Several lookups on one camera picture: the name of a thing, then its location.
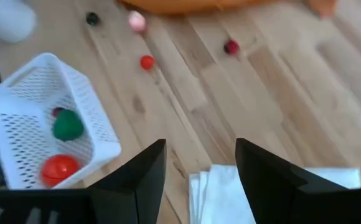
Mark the white folded napkin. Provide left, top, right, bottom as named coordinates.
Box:
left=189, top=164, right=361, bottom=224

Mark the white perforated plastic basket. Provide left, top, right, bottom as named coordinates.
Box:
left=0, top=52, right=122, bottom=190

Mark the pale pink toy fruit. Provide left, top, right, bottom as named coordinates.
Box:
left=127, top=10, right=147, bottom=33

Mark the orange cloth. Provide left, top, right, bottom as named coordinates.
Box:
left=118, top=0, right=339, bottom=18

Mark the large red toy tomato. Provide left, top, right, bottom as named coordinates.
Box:
left=40, top=154, right=82, bottom=189

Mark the small red toy tomato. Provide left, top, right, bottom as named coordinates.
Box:
left=140, top=55, right=156, bottom=72

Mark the green toy pepper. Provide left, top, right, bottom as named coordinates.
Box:
left=52, top=108, right=85, bottom=142

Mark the small black toy berry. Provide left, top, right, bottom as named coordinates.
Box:
left=85, top=11, right=101, bottom=27

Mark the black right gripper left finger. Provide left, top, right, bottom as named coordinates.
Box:
left=0, top=139, right=167, bottom=224

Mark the snake plant in white pot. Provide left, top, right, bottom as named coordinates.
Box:
left=0, top=0, right=37, bottom=44

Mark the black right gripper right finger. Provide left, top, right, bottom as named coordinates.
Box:
left=235, top=138, right=361, bottom=224

